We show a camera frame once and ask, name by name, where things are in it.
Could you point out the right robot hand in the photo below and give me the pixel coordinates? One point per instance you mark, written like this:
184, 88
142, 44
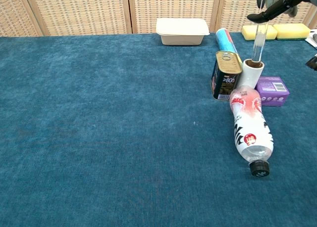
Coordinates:
284, 0

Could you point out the clear test tube white cap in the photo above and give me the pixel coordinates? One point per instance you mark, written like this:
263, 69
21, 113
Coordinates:
258, 47

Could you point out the blue cylindrical tube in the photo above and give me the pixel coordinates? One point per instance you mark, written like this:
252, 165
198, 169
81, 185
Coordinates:
224, 40

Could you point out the yellow sponge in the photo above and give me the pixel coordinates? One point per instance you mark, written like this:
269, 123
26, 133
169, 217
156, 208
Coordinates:
291, 31
248, 32

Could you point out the white paper roll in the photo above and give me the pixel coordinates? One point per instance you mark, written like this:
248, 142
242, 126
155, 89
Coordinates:
250, 76

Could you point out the purple box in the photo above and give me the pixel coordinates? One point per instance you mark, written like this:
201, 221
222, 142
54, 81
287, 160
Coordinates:
272, 91

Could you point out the luncheon meat can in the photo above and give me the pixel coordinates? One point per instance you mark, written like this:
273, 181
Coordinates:
226, 76

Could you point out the beige lidded food container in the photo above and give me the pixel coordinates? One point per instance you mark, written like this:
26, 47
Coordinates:
182, 30

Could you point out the plastic bottle white red label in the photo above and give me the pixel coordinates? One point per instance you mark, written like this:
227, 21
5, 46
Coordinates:
250, 128

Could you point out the woven folding screen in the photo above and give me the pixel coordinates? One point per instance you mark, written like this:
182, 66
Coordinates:
81, 12

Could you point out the blue table cloth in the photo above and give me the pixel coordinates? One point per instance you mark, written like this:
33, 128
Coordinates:
111, 125

